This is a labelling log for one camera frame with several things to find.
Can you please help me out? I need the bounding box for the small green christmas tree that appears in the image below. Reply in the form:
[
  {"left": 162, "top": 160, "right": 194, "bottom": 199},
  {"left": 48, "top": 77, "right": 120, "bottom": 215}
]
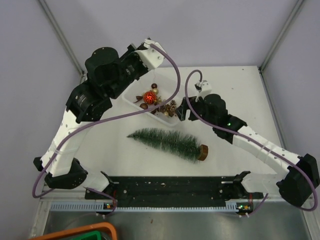
[{"left": 127, "top": 128, "right": 209, "bottom": 163}]

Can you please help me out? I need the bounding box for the grey cable duct strip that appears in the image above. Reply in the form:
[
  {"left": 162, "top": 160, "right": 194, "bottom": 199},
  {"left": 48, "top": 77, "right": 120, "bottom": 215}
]
[{"left": 50, "top": 201, "right": 253, "bottom": 214}]

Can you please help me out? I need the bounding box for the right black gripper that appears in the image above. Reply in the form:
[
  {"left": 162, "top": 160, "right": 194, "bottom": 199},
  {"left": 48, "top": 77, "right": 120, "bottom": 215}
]
[{"left": 174, "top": 93, "right": 217, "bottom": 127}]

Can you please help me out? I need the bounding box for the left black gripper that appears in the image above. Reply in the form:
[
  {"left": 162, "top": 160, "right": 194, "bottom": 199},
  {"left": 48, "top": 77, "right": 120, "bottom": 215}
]
[{"left": 107, "top": 44, "right": 149, "bottom": 100}]

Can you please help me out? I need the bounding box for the white plastic basket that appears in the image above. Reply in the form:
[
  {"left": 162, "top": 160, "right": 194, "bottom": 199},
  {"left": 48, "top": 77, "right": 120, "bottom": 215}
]
[{"left": 121, "top": 71, "right": 184, "bottom": 127}]

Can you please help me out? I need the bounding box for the red glitter bauble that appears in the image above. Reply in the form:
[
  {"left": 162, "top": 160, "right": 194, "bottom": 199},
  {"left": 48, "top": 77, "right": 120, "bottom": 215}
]
[{"left": 142, "top": 91, "right": 157, "bottom": 105}]

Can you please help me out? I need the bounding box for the dark brown small bauble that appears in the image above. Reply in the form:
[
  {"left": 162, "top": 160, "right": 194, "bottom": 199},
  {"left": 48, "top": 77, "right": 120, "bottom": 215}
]
[{"left": 151, "top": 83, "right": 158, "bottom": 89}]

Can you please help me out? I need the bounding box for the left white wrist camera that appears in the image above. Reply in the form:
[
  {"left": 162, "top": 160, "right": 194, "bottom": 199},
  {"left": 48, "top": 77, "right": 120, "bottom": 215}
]
[{"left": 134, "top": 38, "right": 165, "bottom": 71}]

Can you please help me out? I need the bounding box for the orange plastic crate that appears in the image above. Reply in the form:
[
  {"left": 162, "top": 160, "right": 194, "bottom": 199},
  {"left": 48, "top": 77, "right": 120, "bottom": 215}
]
[{"left": 31, "top": 222, "right": 119, "bottom": 240}]

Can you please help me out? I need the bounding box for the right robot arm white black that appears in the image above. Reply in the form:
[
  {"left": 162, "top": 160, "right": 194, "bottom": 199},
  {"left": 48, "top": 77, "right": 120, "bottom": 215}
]
[{"left": 175, "top": 94, "right": 320, "bottom": 211}]

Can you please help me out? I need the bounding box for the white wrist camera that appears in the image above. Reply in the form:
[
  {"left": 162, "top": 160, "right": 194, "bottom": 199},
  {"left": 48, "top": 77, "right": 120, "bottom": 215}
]
[
  {"left": 134, "top": 38, "right": 165, "bottom": 71},
  {"left": 194, "top": 80, "right": 212, "bottom": 98}
]

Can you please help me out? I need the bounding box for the gold small bauble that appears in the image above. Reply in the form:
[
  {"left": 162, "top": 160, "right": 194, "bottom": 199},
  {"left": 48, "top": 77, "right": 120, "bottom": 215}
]
[{"left": 152, "top": 88, "right": 159, "bottom": 95}]

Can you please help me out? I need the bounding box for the brown pine cone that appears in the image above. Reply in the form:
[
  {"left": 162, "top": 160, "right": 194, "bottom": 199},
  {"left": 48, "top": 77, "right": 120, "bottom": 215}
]
[{"left": 170, "top": 100, "right": 177, "bottom": 106}]

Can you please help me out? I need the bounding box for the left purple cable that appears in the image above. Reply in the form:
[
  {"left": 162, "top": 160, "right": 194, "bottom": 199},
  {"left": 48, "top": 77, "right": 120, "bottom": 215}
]
[{"left": 32, "top": 42, "right": 182, "bottom": 216}]

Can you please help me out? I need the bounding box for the green plastic crate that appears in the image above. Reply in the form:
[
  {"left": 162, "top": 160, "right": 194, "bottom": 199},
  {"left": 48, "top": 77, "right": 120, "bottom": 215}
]
[{"left": 69, "top": 230, "right": 102, "bottom": 240}]

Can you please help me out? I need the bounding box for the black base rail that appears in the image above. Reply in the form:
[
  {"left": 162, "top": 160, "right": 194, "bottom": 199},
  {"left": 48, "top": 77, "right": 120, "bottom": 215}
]
[{"left": 84, "top": 174, "right": 266, "bottom": 208}]

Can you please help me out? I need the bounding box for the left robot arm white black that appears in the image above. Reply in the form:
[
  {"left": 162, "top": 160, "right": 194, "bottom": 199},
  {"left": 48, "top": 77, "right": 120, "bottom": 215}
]
[{"left": 33, "top": 42, "right": 159, "bottom": 199}]

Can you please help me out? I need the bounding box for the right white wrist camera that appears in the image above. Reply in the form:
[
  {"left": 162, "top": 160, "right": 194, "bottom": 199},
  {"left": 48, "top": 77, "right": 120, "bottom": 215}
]
[{"left": 194, "top": 80, "right": 212, "bottom": 98}]

